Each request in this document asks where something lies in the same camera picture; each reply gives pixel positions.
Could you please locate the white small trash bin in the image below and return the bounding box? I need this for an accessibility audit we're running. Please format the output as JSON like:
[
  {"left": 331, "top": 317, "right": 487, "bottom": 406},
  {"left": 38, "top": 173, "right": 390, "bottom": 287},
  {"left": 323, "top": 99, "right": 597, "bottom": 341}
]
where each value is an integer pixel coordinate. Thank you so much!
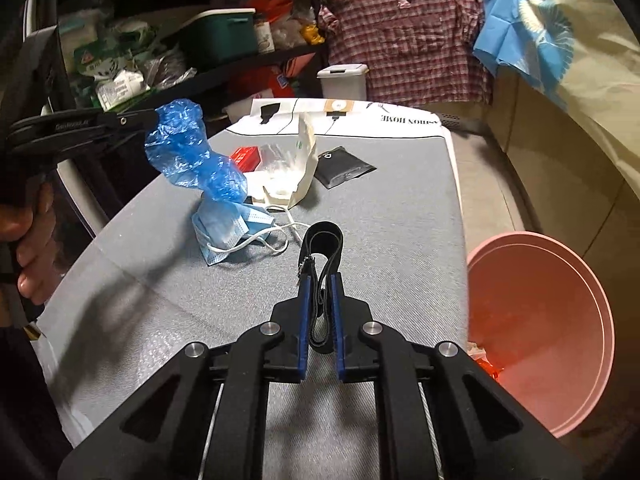
[{"left": 317, "top": 63, "right": 369, "bottom": 101}]

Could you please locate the red plaid shirt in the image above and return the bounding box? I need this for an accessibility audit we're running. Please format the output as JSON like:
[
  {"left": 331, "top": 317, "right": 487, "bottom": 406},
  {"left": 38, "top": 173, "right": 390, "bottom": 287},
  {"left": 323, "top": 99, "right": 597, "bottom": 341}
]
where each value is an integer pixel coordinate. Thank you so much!
[{"left": 319, "top": 0, "right": 492, "bottom": 107}]

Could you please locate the black foil pouch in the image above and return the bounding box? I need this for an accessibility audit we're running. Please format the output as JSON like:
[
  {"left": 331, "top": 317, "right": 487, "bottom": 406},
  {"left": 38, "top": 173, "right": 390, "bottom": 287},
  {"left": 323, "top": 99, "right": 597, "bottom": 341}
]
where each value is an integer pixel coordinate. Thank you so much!
[{"left": 314, "top": 146, "right": 375, "bottom": 190}]

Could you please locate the grey ironing board cover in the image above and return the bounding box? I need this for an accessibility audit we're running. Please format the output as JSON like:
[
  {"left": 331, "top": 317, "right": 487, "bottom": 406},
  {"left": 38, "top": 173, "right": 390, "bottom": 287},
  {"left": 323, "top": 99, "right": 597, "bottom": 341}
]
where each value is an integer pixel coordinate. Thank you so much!
[{"left": 36, "top": 103, "right": 468, "bottom": 479}]

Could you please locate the left hand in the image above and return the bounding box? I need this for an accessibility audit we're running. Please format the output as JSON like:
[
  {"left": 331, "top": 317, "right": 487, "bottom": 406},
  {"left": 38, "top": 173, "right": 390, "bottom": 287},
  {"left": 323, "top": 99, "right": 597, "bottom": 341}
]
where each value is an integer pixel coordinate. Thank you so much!
[{"left": 1, "top": 182, "right": 61, "bottom": 306}]

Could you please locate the black metal shelf rack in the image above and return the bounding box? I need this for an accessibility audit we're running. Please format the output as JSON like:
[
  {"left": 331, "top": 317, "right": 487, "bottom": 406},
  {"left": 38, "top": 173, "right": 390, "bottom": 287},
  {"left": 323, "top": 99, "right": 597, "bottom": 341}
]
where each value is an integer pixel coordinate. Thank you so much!
[{"left": 19, "top": 0, "right": 327, "bottom": 241}]

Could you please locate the blue plastic bag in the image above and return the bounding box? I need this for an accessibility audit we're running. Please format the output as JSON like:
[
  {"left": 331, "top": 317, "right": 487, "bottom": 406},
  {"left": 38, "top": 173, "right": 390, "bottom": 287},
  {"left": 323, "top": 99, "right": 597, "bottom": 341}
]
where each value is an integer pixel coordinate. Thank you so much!
[{"left": 144, "top": 99, "right": 248, "bottom": 203}]

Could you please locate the pink plastic trash bucket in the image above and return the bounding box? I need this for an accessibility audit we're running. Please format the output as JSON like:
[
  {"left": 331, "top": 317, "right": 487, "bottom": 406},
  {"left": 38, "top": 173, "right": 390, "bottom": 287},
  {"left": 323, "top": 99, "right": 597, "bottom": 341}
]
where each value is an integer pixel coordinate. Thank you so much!
[{"left": 468, "top": 231, "right": 615, "bottom": 438}]

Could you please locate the red small packet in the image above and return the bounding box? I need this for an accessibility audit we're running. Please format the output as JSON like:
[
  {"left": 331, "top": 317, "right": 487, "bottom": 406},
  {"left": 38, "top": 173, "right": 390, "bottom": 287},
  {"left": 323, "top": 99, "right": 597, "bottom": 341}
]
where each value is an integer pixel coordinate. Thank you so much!
[{"left": 230, "top": 146, "right": 262, "bottom": 172}]

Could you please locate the black strap loop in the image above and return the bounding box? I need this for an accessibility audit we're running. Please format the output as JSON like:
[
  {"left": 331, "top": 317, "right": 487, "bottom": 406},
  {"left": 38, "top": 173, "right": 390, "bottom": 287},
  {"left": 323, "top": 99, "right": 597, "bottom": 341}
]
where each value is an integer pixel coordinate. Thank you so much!
[{"left": 298, "top": 220, "right": 345, "bottom": 354}]

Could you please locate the white open cardboard box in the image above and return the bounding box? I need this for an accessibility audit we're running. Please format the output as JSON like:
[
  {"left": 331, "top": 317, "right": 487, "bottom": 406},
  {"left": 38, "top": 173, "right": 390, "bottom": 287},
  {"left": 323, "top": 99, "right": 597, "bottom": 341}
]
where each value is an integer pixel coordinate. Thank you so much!
[{"left": 245, "top": 113, "right": 318, "bottom": 209}]

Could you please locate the blue surgical face mask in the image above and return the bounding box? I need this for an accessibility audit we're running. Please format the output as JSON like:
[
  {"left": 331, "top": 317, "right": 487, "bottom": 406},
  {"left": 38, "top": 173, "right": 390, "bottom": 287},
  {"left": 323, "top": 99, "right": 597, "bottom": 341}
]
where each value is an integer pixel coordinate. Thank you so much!
[{"left": 192, "top": 195, "right": 288, "bottom": 266}]

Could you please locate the blue and cream cloth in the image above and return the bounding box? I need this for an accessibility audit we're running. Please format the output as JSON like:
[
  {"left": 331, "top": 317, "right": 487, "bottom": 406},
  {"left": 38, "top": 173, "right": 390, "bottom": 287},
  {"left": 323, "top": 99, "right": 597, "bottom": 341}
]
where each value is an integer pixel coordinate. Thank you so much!
[{"left": 473, "top": 0, "right": 639, "bottom": 190}]

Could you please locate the teal storage box white lid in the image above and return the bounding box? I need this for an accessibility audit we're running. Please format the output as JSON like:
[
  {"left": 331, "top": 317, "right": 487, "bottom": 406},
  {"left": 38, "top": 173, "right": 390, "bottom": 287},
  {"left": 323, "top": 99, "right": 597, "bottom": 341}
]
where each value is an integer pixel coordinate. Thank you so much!
[{"left": 175, "top": 8, "right": 258, "bottom": 68}]

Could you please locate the green white package on shelf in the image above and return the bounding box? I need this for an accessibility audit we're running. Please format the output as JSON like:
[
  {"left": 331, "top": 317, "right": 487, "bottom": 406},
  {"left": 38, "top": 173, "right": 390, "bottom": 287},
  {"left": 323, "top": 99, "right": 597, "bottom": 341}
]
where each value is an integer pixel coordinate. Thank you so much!
[{"left": 70, "top": 20, "right": 155, "bottom": 112}]

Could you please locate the red trash inside bucket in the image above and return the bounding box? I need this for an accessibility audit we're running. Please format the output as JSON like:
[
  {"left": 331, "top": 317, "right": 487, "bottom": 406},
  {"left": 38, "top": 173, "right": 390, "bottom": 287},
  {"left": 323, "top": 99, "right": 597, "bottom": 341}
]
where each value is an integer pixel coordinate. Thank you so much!
[{"left": 466, "top": 342, "right": 501, "bottom": 380}]

